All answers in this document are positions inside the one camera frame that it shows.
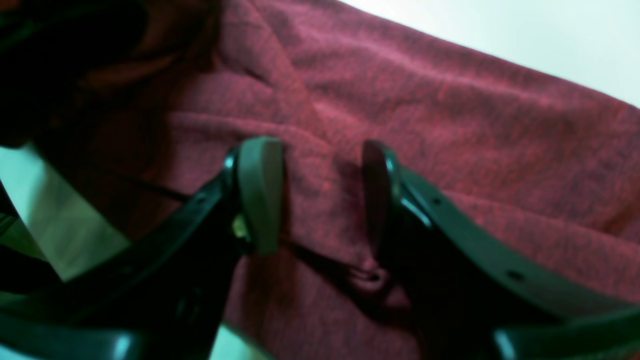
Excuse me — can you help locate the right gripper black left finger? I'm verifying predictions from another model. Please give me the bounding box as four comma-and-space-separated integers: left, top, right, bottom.
1, 137, 285, 360

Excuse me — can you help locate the dark red t-shirt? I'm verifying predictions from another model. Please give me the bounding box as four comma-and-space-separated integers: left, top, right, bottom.
36, 0, 639, 360

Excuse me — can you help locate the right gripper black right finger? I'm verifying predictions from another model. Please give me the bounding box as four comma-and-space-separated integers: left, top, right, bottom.
361, 139, 639, 360

